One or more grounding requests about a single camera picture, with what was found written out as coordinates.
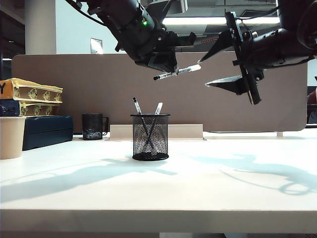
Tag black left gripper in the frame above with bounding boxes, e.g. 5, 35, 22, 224
128, 29, 198, 76

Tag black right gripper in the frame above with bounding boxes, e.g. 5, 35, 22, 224
199, 11, 265, 105

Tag clear black gel pen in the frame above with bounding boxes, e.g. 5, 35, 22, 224
153, 63, 202, 81

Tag clear capped gel pen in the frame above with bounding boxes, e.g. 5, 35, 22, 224
146, 103, 163, 146

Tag black capped gel pen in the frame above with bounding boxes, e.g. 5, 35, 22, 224
133, 97, 154, 147

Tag black mesh pen container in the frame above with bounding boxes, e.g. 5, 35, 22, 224
130, 114, 171, 162

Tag long white ceiling light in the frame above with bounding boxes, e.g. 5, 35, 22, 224
162, 16, 282, 25

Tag brown desk divider panel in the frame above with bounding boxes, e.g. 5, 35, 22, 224
11, 51, 308, 132

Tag black mug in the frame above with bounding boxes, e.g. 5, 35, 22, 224
82, 114, 110, 141

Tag white round column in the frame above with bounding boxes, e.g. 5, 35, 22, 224
24, 0, 57, 56

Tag dark blue box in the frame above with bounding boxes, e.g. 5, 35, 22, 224
22, 115, 74, 152

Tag yellow patterned box stack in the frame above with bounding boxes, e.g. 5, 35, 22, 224
0, 78, 63, 104

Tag beige paper cup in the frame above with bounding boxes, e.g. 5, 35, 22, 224
0, 117, 27, 160

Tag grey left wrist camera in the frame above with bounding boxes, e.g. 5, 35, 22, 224
145, 0, 189, 25

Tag silver wall sign plate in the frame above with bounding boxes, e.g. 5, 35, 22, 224
90, 38, 104, 55

